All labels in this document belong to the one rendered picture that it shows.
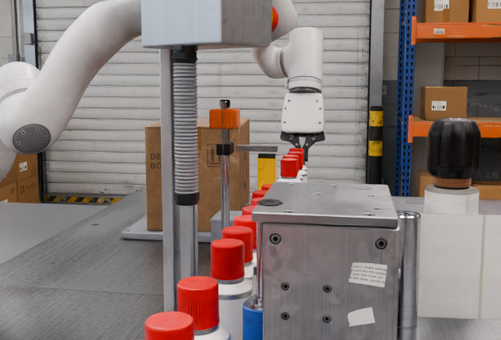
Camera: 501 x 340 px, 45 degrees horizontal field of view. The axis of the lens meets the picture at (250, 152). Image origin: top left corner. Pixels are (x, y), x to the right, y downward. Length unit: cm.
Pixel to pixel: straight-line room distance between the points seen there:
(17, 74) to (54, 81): 12
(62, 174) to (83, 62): 468
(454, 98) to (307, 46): 323
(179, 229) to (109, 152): 473
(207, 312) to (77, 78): 83
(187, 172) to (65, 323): 42
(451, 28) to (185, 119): 385
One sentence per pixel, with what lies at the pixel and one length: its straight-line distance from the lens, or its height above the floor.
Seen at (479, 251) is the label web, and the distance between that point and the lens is 87.
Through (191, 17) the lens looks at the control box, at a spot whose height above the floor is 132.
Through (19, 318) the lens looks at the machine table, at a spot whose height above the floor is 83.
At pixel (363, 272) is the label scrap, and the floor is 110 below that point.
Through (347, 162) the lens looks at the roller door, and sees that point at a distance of 525.
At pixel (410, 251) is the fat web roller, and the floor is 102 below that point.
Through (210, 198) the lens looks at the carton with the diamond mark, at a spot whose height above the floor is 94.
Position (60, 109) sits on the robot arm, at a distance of 125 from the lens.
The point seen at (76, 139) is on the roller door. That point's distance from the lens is 579.
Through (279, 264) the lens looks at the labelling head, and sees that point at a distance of 47.
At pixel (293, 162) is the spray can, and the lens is 116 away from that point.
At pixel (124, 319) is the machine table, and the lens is 110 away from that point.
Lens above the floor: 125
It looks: 7 degrees down
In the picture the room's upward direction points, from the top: straight up
